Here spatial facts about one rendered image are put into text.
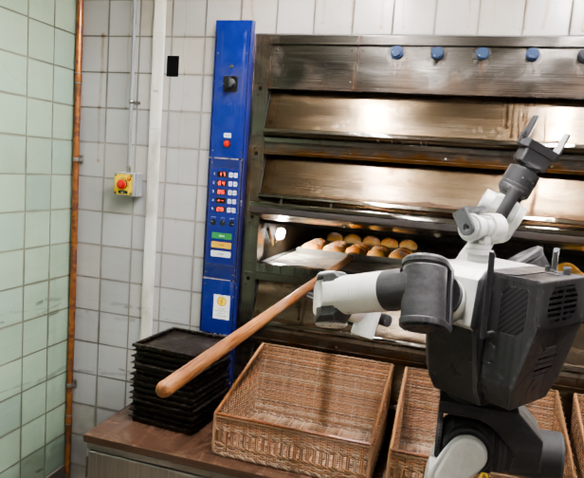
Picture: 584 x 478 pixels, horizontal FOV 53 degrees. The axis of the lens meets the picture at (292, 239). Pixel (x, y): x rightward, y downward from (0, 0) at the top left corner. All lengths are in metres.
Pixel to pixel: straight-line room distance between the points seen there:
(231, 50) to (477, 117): 0.99
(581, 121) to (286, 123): 1.07
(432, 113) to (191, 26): 1.06
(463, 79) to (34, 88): 1.68
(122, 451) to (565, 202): 1.80
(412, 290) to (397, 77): 1.28
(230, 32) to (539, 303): 1.70
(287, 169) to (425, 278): 1.29
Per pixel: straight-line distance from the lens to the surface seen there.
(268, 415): 2.46
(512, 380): 1.31
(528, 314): 1.27
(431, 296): 1.20
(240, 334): 1.35
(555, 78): 2.33
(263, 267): 2.44
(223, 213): 2.44
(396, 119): 2.30
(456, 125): 2.28
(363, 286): 1.28
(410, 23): 2.36
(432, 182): 2.29
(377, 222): 2.15
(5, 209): 2.54
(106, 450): 2.32
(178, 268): 2.59
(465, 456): 1.45
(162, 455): 2.19
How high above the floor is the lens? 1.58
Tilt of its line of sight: 7 degrees down
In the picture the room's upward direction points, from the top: 4 degrees clockwise
